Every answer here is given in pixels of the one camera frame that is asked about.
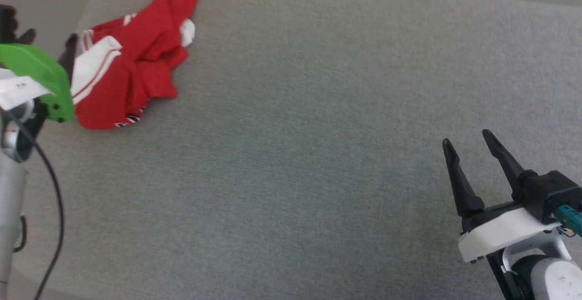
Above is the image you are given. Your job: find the red and white basketball jersey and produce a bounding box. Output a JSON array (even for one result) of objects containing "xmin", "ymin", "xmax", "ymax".
[{"xmin": 70, "ymin": 0, "xmax": 201, "ymax": 130}]

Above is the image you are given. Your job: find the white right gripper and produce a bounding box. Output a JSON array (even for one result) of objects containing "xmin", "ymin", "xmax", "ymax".
[{"xmin": 442, "ymin": 130, "xmax": 562, "ymax": 264}]

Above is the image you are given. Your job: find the teal right camera connector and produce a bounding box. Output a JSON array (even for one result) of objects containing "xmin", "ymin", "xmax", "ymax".
[{"xmin": 557, "ymin": 205, "xmax": 582, "ymax": 238}]

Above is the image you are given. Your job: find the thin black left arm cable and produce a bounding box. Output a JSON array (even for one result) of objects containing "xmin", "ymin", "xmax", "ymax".
[{"xmin": 0, "ymin": 108, "xmax": 64, "ymax": 300}]

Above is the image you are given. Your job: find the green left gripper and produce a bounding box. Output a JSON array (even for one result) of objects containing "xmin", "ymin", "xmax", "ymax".
[{"xmin": 0, "ymin": 28, "xmax": 79, "ymax": 123}]

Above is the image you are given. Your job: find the grey fabric sofa seat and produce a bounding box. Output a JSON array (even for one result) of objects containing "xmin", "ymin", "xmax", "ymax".
[{"xmin": 9, "ymin": 0, "xmax": 582, "ymax": 300}]

